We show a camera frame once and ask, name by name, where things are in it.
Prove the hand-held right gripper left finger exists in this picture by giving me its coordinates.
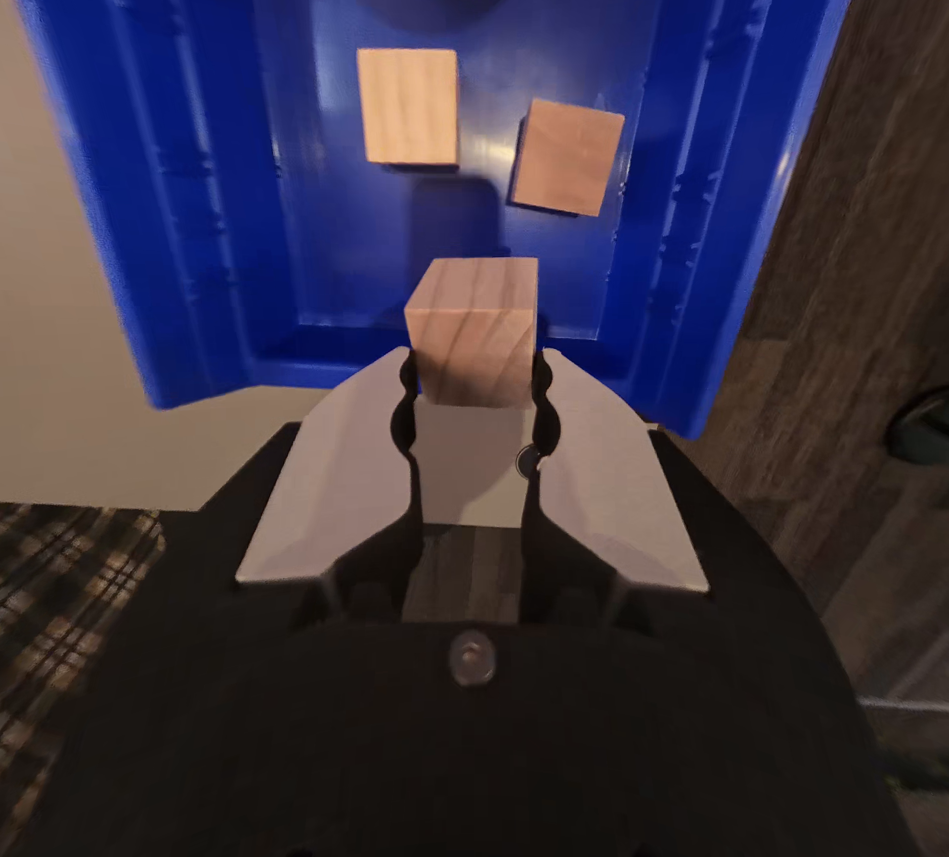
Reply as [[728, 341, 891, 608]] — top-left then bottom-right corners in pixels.
[[236, 347, 425, 585]]

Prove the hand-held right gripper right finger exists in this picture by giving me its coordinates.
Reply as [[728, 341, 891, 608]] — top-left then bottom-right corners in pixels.
[[521, 348, 710, 594]]

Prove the wooden cube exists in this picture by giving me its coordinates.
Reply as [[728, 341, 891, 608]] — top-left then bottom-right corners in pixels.
[[404, 258, 540, 409], [356, 47, 459, 167], [507, 98, 627, 219]]

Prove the blue plastic bin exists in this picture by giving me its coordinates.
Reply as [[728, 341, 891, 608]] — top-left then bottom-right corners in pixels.
[[0, 0, 879, 441]]

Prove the person in plaid shirt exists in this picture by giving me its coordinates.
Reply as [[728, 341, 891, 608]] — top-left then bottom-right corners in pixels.
[[0, 501, 166, 836]]

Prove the dark chair caster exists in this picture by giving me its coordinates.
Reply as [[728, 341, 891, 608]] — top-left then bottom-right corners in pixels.
[[890, 386, 949, 466]]

